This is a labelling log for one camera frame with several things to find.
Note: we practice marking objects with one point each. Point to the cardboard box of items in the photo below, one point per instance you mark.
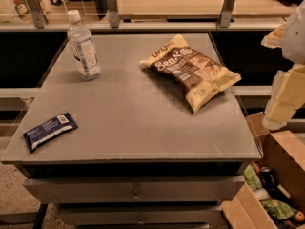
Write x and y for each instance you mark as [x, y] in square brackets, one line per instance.
[284, 152]

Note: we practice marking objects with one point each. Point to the upper drawer with lock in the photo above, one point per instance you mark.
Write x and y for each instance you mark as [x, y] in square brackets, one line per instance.
[134, 189]

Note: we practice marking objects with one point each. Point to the left metal bracket post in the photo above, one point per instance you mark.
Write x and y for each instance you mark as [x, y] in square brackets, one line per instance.
[38, 17]

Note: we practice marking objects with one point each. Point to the right metal bracket post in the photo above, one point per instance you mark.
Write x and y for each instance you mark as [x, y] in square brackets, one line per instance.
[225, 17]

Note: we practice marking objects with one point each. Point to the metal bracket post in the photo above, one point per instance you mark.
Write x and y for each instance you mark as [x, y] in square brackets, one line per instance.
[114, 19]
[38, 17]
[225, 17]

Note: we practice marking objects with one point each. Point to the drawer with lock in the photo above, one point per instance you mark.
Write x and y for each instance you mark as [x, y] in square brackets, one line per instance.
[134, 189]
[140, 215]

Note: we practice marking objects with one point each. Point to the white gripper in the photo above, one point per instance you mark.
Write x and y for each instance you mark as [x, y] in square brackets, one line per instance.
[294, 38]

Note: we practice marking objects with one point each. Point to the middle metal bracket post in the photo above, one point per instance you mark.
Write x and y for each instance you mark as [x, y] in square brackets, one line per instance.
[114, 19]

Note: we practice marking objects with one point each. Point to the grey drawer cabinet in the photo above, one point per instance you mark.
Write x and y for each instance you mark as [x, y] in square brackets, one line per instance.
[132, 122]

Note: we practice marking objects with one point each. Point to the clear plastic water bottle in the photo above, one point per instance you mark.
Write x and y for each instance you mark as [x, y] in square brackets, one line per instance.
[82, 47]

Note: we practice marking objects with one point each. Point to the green snack bag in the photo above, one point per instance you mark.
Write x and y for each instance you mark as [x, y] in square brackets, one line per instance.
[278, 209]

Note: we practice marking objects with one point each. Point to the black soda can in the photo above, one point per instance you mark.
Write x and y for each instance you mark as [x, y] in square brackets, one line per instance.
[267, 178]

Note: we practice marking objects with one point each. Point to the sea salt chips bag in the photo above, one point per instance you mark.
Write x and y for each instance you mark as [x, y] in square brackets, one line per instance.
[200, 77]

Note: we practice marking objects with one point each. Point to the blue rxbar wrapper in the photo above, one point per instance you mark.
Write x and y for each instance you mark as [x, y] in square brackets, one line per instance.
[49, 130]

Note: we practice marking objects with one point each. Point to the lower drawer with lock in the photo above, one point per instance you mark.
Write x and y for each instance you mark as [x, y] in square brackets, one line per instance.
[140, 215]

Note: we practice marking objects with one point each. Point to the white printed bag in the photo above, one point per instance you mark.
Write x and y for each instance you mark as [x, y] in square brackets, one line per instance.
[18, 11]

